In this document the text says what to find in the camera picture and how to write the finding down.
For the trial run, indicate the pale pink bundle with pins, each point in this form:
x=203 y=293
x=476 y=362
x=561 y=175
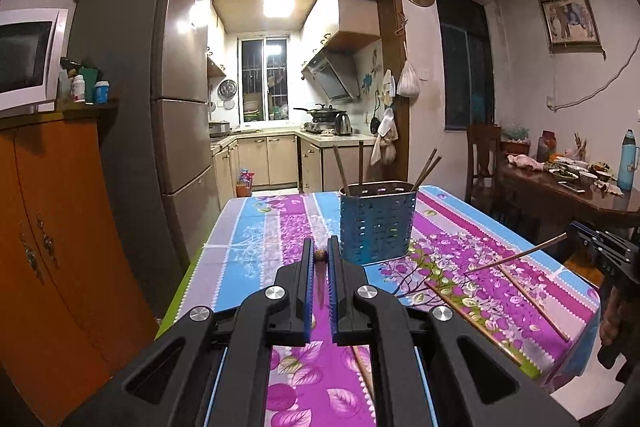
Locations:
x=525 y=162

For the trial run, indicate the white hanging plastic bag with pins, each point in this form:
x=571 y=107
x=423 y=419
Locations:
x=407 y=83

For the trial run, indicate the round hanging strainer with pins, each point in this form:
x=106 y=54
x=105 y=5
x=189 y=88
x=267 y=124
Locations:
x=228 y=88

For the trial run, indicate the dark room window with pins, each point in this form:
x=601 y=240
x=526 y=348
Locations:
x=465 y=67

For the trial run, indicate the gas stove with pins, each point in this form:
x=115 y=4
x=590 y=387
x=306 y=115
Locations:
x=319 y=128

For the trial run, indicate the dark wooden dining table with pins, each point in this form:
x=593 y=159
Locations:
x=540 y=197

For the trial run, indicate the kitchen window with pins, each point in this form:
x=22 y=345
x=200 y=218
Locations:
x=263 y=77

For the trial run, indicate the floral striped tablecloth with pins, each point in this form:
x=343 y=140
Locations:
x=280 y=232

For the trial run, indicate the steel electric kettle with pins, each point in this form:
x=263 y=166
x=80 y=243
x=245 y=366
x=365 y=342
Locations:
x=343 y=124

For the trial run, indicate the red bottles on floor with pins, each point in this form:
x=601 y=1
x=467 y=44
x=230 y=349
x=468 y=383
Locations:
x=245 y=184

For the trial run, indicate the square ceiling light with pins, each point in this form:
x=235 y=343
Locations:
x=278 y=5

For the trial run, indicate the clear plastic bottle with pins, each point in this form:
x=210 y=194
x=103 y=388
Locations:
x=64 y=83

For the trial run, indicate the grey refrigerator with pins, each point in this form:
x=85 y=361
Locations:
x=180 y=72

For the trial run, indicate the blue perforated utensil holder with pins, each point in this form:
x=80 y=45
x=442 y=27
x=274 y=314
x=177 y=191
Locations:
x=377 y=227

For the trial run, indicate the white microwave oven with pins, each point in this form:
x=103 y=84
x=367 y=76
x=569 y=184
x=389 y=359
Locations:
x=25 y=57

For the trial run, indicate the orange wooden cabinet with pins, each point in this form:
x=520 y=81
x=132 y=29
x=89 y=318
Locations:
x=55 y=232

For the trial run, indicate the dark wooden chair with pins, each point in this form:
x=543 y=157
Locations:
x=482 y=152

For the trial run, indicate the black wok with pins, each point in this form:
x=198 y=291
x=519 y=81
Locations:
x=322 y=112

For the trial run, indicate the framed elephant picture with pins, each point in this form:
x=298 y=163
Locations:
x=570 y=20

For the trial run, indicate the steel range hood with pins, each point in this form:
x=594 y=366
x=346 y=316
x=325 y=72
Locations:
x=332 y=74

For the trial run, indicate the blue water bottle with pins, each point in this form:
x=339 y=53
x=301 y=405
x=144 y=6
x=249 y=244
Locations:
x=628 y=164

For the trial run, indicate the white wall outlet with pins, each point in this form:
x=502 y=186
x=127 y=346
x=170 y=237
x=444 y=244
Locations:
x=551 y=103

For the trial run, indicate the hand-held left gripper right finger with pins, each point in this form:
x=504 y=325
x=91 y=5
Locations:
x=333 y=307

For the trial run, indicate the cluster of food bowls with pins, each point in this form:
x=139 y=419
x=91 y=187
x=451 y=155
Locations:
x=575 y=173

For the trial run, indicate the glass jar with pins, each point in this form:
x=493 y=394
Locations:
x=546 y=148

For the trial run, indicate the person's right hand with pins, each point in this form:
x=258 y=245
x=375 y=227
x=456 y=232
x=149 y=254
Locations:
x=610 y=319

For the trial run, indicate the wooden kitchen doorframe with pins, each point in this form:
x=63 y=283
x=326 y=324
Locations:
x=393 y=32

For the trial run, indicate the cream kitchen cabinets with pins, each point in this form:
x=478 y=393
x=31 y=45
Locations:
x=265 y=159
x=325 y=22

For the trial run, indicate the green box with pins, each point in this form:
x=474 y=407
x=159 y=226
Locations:
x=91 y=76

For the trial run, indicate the hanging cloths and bags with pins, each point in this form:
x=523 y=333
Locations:
x=386 y=132

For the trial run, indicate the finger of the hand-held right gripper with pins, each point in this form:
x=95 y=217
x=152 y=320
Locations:
x=602 y=247
x=600 y=231

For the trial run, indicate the blue and white jar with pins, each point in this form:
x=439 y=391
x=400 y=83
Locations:
x=101 y=93

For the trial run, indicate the cream upper kitchen cabinets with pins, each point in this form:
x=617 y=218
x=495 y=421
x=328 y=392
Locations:
x=325 y=22

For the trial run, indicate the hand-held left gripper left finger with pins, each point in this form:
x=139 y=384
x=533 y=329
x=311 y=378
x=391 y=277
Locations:
x=308 y=297

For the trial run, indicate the cup of chopsticks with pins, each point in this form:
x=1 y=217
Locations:
x=580 y=152

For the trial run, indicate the electric cooking pan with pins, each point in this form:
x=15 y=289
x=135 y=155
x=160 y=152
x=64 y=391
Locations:
x=220 y=129

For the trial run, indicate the cream lower kitchen cabinets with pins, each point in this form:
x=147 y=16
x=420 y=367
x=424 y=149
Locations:
x=265 y=159

